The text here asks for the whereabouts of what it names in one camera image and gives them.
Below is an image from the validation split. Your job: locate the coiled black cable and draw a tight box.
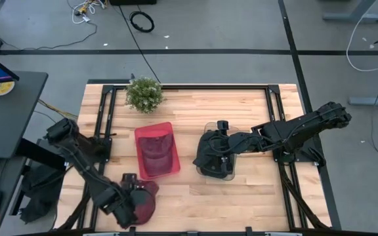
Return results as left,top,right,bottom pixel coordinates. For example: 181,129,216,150
129,10,156,33

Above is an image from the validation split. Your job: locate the dark grey baseball cap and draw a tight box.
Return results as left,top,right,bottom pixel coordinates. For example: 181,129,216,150
192,129,239,180

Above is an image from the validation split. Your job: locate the long black floor cable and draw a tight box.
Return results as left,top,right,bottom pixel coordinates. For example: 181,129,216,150
118,5,162,85

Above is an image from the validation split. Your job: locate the grey desk foot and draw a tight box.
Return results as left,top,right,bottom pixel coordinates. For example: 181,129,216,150
322,0,378,24
348,90,378,108

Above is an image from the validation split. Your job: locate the clear plastic bin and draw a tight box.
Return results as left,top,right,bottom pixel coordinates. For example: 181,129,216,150
195,121,242,182

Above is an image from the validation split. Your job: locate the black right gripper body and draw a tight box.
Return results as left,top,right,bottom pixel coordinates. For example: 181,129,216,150
210,120,239,175

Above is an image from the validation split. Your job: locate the black aluminium rig frame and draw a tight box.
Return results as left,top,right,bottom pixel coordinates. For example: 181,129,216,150
53,83,343,236

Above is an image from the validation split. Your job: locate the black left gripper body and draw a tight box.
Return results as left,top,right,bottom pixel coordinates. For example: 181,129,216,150
110,173,148,229

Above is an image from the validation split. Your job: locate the potted plant with white flowers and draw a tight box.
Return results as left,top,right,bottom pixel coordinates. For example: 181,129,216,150
125,76,165,114

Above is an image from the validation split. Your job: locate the yellow cable bundle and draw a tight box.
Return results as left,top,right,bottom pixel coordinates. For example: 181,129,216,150
37,99,79,120

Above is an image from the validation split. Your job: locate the white floor cable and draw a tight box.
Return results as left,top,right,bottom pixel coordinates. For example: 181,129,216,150
345,12,378,73

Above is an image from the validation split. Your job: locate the silver metal bracket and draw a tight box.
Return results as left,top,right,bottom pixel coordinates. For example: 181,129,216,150
83,231,121,236
263,231,303,236

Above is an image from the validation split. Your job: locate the black desk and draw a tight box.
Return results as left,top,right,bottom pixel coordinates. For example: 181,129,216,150
0,71,49,159

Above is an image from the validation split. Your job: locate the white cable bundle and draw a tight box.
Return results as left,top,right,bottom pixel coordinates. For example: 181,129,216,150
66,0,108,25

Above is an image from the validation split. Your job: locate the pink translucent plastic bin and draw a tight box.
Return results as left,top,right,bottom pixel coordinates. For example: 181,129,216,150
134,121,182,181

